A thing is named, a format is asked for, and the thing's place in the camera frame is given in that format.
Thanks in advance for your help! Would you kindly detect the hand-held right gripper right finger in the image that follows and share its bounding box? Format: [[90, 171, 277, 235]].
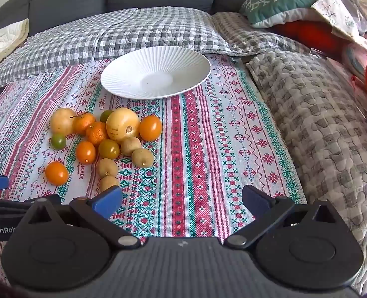
[[224, 185, 349, 249]]

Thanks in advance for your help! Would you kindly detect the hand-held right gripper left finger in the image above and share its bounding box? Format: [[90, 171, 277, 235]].
[[16, 187, 141, 250]]

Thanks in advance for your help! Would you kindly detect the small brown round fruit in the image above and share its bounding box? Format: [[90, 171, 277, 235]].
[[131, 148, 155, 169], [99, 175, 121, 193], [97, 158, 119, 177], [120, 137, 142, 157]]

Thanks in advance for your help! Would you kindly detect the yellow-green tomato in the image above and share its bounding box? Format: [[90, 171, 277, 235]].
[[98, 139, 121, 160]]

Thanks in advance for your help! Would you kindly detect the orange tomato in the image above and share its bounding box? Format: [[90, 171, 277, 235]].
[[45, 161, 69, 186], [139, 115, 163, 142], [76, 141, 96, 165]]

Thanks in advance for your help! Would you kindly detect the orange mandarin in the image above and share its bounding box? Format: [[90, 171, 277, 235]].
[[86, 122, 110, 146]]

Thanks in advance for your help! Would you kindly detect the pale yellow round fruit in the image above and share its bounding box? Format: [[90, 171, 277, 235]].
[[106, 108, 140, 141]]

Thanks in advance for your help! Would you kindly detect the mandarin with stem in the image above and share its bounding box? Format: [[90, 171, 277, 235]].
[[70, 112, 96, 136]]

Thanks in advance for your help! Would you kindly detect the golden yellow round fruit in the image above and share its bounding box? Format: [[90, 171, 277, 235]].
[[50, 108, 77, 136]]

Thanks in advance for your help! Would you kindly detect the white ribbed plate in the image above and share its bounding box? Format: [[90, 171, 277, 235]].
[[100, 46, 212, 99]]

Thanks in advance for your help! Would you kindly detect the red green embroidered cloth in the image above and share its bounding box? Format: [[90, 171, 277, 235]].
[[0, 54, 308, 286]]

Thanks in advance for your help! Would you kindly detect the grey patchwork quilt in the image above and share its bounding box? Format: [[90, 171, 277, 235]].
[[246, 51, 367, 295]]

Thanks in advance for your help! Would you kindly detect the white blanket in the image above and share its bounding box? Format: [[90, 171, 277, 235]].
[[0, 19, 30, 67]]

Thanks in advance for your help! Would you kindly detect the beige grey checked blanket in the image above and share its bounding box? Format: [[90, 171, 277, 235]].
[[211, 12, 311, 57]]

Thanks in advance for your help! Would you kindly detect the grey white checked quilt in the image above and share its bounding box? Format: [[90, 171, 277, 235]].
[[0, 6, 234, 89]]

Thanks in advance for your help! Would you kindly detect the pink folded cloth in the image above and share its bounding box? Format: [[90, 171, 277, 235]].
[[342, 42, 367, 83]]

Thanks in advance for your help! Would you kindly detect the red fuzzy cushion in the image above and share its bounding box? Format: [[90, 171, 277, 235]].
[[274, 21, 342, 53]]

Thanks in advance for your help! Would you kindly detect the green pillow white branch print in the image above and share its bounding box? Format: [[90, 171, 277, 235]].
[[239, 0, 322, 28]]

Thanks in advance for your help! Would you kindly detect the white floral cloth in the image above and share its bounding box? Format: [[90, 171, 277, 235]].
[[311, 0, 366, 38]]

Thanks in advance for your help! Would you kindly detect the grey printed fabric bag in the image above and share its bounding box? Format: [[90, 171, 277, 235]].
[[302, 0, 367, 36]]

